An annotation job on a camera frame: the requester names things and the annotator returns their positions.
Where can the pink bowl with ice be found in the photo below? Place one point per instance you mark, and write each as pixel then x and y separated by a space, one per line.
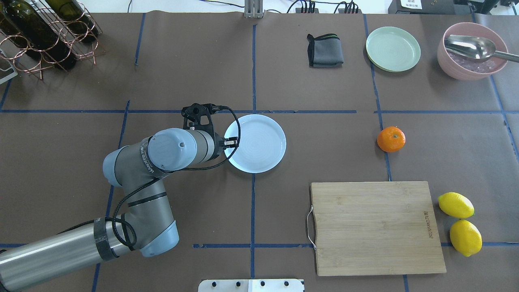
pixel 465 68

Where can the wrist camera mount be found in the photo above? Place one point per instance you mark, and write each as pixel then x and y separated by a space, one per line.
pixel 197 117

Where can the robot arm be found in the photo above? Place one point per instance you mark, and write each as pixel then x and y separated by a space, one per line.
pixel 143 219

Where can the yellow lemon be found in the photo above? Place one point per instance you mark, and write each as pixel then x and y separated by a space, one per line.
pixel 456 205
pixel 465 238

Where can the lower yellow lemon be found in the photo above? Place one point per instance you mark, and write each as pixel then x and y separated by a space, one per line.
pixel 456 205

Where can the metal scoop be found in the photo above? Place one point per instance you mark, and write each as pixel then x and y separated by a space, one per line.
pixel 476 48

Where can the upper yellow lemon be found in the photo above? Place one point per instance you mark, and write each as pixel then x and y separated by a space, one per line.
pixel 465 238

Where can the black power strip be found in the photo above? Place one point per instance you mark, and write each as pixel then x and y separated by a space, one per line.
pixel 305 7

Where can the orange mandarin fruit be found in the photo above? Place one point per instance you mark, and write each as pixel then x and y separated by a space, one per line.
pixel 391 139

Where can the copper wire bottle rack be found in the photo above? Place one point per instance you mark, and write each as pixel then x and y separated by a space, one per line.
pixel 30 60

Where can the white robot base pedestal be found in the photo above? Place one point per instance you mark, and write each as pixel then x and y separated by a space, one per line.
pixel 252 285

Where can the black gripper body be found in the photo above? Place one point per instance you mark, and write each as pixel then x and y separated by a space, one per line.
pixel 219 144

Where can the light blue plate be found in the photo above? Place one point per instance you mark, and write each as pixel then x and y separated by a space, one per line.
pixel 262 144

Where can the dark wine bottle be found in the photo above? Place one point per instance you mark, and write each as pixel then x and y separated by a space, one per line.
pixel 9 30
pixel 41 36
pixel 76 19

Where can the folded grey cloth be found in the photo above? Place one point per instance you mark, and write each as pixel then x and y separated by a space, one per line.
pixel 325 51

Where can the light green plate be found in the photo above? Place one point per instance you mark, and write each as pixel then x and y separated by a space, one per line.
pixel 392 49

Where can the aluminium frame post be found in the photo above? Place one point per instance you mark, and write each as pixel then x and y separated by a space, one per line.
pixel 253 9

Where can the wooden cutting board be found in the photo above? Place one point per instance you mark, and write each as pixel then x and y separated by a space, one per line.
pixel 375 228

